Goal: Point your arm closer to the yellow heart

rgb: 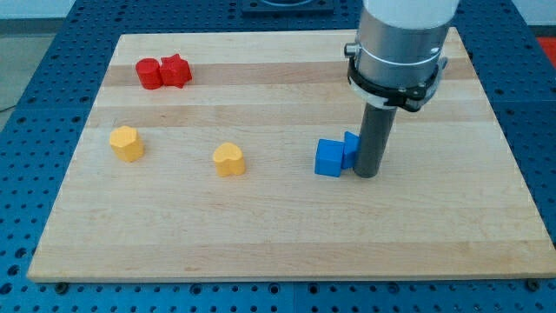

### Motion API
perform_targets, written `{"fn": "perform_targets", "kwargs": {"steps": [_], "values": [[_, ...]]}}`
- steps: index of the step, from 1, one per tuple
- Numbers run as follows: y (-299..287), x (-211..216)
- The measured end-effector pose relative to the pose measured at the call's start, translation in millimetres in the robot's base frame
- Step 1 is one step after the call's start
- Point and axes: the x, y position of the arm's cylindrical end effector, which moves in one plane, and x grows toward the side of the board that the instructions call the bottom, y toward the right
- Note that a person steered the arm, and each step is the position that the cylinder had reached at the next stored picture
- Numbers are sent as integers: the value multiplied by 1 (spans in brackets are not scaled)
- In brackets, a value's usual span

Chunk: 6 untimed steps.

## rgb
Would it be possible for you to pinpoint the yellow hexagon block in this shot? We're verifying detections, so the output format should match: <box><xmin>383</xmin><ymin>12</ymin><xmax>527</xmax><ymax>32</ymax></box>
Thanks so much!
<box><xmin>109</xmin><ymin>126</ymin><xmax>144</xmax><ymax>163</ymax></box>

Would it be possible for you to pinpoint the blue block behind cube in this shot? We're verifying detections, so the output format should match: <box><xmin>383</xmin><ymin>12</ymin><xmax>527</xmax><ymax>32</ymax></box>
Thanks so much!
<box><xmin>341</xmin><ymin>131</ymin><xmax>360</xmax><ymax>170</ymax></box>

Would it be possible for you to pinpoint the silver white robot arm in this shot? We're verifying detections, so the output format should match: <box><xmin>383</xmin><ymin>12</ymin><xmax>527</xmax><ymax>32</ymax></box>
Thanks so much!
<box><xmin>344</xmin><ymin>0</ymin><xmax>459</xmax><ymax>112</ymax></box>

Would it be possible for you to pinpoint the yellow heart block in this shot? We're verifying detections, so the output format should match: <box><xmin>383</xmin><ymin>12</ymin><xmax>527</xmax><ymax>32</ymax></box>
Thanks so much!
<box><xmin>213</xmin><ymin>142</ymin><xmax>246</xmax><ymax>176</ymax></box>

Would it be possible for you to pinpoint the red cylinder block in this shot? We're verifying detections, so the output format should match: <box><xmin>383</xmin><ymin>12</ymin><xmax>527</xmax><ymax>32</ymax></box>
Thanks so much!
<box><xmin>135</xmin><ymin>58</ymin><xmax>162</xmax><ymax>90</ymax></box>

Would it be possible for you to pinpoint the red star block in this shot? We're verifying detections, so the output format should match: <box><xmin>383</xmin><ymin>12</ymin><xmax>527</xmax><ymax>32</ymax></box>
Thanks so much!
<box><xmin>160</xmin><ymin>54</ymin><xmax>193</xmax><ymax>89</ymax></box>

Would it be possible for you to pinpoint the wooden board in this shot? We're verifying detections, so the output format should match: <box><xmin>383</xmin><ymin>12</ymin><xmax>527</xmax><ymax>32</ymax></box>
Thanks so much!
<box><xmin>28</xmin><ymin>30</ymin><xmax>555</xmax><ymax>283</ymax></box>

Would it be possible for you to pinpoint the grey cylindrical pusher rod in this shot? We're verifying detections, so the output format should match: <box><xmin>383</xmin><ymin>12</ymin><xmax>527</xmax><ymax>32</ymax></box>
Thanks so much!
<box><xmin>353</xmin><ymin>103</ymin><xmax>396</xmax><ymax>178</ymax></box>

